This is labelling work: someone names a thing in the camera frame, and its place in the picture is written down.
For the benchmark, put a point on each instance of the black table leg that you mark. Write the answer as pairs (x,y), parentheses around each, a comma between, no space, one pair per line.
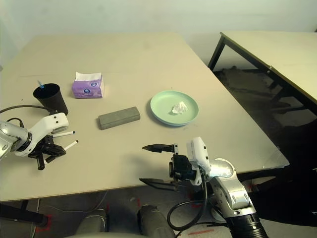
(260,177)
(24,213)

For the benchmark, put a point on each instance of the beige side table black frame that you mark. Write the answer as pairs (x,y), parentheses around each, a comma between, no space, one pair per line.
(272,49)

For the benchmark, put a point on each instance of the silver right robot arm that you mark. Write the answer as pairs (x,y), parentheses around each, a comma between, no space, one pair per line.
(230,188)

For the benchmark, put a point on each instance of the light blue plate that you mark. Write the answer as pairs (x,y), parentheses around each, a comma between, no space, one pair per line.
(173,125)

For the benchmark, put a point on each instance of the white marker blue cap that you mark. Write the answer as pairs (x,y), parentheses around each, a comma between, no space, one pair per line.
(65,134)

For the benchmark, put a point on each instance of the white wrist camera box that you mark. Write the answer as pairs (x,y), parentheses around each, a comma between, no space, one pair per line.
(49,121)
(198,151)

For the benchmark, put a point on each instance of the grey robot torso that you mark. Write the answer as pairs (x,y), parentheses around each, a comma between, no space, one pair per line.
(104,235)

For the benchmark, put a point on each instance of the blue pen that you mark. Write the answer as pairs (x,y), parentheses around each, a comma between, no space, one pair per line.
(41,86)

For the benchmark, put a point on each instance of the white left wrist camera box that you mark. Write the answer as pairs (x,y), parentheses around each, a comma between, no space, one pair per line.
(49,121)

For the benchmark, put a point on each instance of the light green plate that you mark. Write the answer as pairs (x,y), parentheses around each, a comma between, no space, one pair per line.
(163,104)

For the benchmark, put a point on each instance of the black plastic cup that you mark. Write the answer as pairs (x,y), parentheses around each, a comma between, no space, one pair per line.
(54,101)

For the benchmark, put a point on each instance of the grey glasses case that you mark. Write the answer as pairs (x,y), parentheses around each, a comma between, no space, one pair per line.
(119,119)

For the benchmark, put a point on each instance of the white marker black cap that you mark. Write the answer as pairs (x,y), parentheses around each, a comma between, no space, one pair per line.
(71,145)

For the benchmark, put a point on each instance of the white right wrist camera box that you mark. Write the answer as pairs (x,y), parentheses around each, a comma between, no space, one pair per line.
(198,151)

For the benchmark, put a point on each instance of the purple tissue pack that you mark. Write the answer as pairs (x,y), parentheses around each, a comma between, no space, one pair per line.
(85,91)

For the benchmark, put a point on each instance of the white tissue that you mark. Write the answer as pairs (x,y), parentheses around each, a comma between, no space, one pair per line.
(178,108)

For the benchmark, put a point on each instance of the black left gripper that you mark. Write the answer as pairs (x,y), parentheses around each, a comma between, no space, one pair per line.
(45,145)

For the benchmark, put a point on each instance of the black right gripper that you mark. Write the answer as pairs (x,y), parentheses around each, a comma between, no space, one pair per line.
(183,168)

